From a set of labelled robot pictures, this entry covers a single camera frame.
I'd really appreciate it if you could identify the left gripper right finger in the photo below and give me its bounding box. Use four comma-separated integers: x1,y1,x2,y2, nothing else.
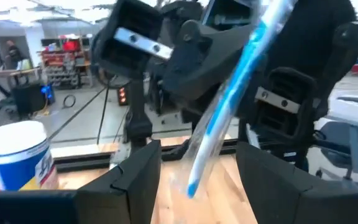
236,141,358,224

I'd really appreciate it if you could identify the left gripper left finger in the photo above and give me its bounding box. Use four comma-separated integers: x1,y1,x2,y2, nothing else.
0,139,162,224

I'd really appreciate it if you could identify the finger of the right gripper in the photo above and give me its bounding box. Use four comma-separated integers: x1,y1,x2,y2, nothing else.
247,0,332,85
163,20,251,100

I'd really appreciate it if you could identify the blue toothbrush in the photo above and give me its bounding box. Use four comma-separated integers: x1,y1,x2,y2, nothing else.
178,0,298,200

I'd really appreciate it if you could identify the red parts shelf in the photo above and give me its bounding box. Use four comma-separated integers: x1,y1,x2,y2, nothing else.
40,34,91,90

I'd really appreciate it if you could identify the grey office chair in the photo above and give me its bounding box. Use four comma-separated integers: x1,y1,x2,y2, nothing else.
315,95,358,187

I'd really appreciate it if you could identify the Lysol wipes canister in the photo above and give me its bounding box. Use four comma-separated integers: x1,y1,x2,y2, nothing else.
0,120,58,191

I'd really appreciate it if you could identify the black computer tower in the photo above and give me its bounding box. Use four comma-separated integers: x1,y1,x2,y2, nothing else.
11,82,48,119

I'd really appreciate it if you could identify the person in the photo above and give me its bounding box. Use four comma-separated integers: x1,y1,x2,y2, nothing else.
4,39,24,71

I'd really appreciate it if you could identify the black cable coil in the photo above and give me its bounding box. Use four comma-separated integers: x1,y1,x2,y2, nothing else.
62,94,77,109

